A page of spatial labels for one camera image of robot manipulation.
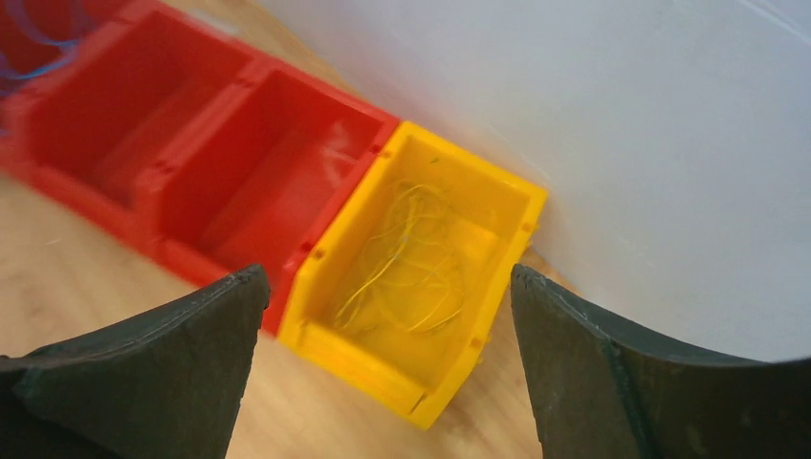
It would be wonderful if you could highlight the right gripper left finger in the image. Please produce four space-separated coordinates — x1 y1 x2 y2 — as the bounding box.
1 264 271 458

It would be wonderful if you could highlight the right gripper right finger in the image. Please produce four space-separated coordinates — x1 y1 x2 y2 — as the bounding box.
511 264 810 458

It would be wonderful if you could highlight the yellow wire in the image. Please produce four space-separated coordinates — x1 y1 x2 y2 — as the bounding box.
332 180 467 337

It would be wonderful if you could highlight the yellow plastic bin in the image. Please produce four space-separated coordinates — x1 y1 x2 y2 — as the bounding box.
276 121 547 429

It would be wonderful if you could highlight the right red plastic bin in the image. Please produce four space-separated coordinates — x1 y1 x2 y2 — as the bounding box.
136 57 400 335

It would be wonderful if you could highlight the red plastic bin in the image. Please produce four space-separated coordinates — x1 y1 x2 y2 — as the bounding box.
1 1 260 251
136 57 400 335
1 1 126 98

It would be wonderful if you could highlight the middle red plastic bin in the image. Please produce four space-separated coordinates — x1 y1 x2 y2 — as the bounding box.
1 1 260 251

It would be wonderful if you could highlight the left red plastic bin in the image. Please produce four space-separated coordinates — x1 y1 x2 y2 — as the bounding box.
1 1 126 98

